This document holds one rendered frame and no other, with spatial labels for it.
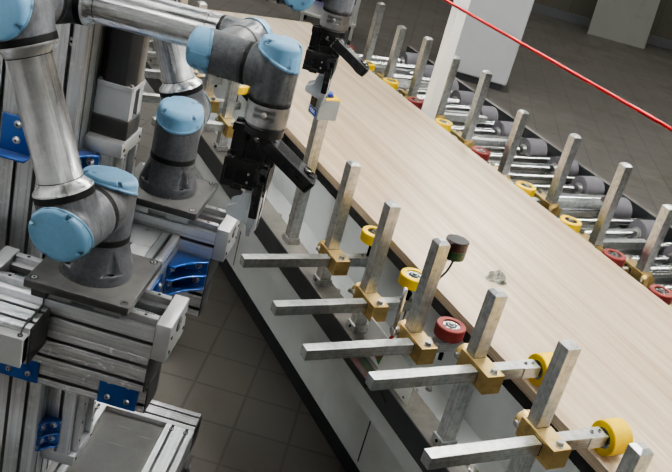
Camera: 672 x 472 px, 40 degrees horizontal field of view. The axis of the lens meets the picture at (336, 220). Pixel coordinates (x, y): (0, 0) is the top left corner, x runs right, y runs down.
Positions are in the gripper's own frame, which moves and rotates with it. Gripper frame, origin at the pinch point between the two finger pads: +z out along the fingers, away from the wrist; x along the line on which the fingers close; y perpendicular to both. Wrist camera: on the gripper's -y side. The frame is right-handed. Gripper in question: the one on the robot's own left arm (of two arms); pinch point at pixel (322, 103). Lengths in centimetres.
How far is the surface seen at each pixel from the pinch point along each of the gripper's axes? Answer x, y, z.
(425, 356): 32, -43, 47
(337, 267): -10, -15, 51
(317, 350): 45, -17, 46
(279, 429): -33, -10, 132
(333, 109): -37.7, -0.6, 12.8
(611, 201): -77, -101, 30
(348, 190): -16.3, -12.2, 28.6
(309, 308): 19, -11, 50
